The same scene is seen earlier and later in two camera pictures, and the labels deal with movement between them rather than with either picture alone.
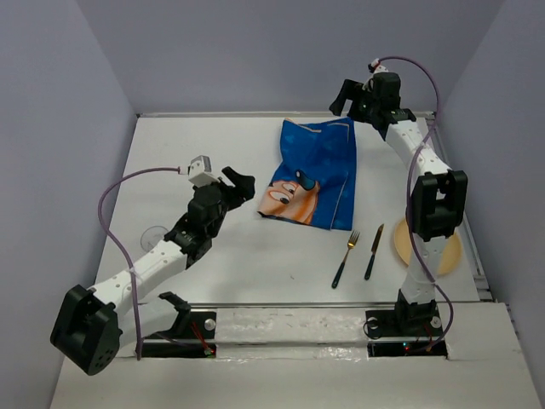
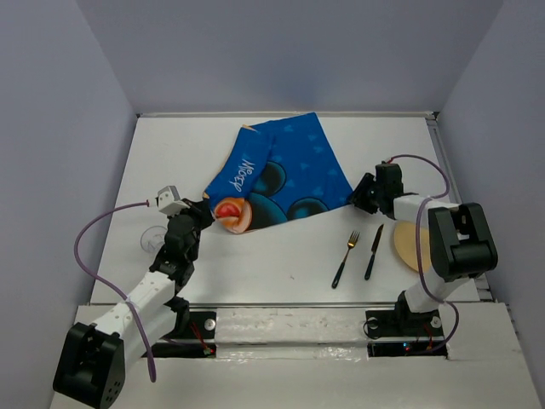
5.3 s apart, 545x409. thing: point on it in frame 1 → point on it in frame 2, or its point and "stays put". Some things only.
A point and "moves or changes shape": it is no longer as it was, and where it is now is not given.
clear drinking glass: x=152 y=236 stays put
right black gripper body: x=364 y=106 → x=367 y=193
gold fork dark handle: x=352 y=241 stays put
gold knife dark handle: x=373 y=252 stays put
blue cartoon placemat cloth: x=314 y=182 moves or changes shape
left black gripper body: x=229 y=199 → x=199 y=221
